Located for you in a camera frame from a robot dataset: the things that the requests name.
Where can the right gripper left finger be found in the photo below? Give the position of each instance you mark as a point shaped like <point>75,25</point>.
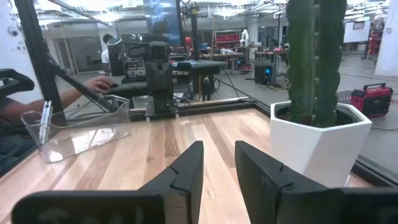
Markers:
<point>174,199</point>

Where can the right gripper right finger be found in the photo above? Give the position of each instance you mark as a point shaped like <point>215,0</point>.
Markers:
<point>280,199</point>

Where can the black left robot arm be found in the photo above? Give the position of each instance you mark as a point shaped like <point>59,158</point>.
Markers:
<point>161,105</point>

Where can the black electronics unit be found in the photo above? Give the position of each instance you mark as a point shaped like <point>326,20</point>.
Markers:
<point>135,71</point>

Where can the black desk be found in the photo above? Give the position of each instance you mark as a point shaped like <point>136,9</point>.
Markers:
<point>127,88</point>

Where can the black work table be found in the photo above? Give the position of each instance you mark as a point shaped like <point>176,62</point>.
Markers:
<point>202,67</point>

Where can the person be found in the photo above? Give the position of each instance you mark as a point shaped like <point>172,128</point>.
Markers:
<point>105,56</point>
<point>77,93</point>

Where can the white hexagonal plant pot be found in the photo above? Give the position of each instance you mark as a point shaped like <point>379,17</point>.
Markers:
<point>320,149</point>

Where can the red tool cabinet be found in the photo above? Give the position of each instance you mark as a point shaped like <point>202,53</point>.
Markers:
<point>227,39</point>

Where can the clear plastic bin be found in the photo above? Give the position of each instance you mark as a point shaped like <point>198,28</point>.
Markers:
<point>77,140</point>

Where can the black computer tower blue light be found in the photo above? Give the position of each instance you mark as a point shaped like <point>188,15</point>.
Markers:
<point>263,74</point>

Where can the red black portable box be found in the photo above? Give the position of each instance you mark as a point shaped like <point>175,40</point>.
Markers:
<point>371,99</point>

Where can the green cactus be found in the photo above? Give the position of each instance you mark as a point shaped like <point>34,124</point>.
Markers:
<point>314,62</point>

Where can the black office chair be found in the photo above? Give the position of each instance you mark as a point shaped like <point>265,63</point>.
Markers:
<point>15,81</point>

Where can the whiteboard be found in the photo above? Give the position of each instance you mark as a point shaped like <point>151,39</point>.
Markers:
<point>357,32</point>

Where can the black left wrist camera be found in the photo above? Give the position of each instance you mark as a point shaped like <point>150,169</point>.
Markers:
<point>159,51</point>

